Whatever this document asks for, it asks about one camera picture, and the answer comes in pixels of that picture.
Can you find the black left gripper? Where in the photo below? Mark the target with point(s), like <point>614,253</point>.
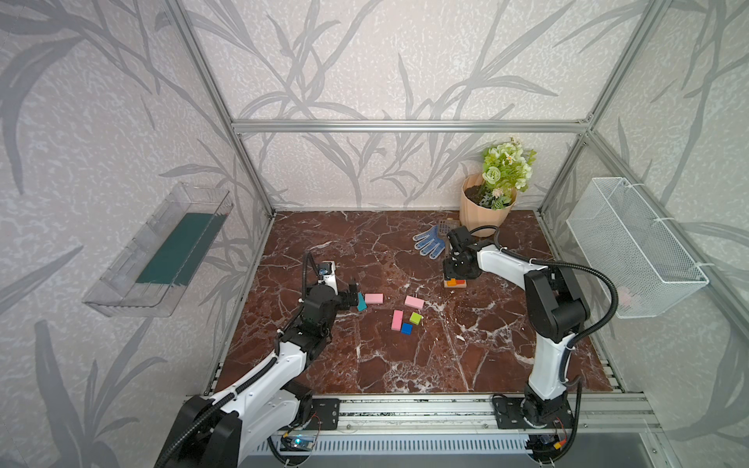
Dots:
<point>343,298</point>

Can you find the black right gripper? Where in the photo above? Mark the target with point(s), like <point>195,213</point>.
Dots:
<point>456,267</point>

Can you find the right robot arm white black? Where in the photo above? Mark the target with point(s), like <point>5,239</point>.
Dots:
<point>557,310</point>

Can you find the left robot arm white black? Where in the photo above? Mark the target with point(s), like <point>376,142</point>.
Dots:
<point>222,430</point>

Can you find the teal block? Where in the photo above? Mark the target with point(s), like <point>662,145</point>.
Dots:
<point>361,306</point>

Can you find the pink block left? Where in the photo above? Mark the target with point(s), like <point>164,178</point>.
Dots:
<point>374,299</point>

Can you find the pink block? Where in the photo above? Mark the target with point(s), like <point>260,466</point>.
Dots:
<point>374,299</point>
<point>397,320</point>
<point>416,303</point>

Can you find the pink block lower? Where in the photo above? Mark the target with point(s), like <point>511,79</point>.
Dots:
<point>397,320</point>

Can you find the pink block middle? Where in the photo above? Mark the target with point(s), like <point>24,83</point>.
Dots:
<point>416,303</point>

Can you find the green block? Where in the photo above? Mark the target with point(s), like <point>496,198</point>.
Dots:
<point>415,318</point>

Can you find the blue dotted work glove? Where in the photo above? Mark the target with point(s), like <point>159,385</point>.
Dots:
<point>432,242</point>

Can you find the beige flower pot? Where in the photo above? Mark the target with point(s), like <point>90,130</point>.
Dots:
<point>473,216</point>

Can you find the green artificial plant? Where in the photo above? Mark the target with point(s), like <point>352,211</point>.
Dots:
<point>507,170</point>

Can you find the green circuit board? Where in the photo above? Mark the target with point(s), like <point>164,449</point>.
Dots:
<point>291,443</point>

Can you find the clear plastic tray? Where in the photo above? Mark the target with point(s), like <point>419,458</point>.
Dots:
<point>150,276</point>

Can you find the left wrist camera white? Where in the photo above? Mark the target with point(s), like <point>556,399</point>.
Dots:
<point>326,274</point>

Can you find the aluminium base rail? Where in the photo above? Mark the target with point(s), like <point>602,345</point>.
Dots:
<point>471,413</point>

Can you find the white wire basket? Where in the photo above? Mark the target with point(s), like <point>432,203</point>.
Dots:
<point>623,237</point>

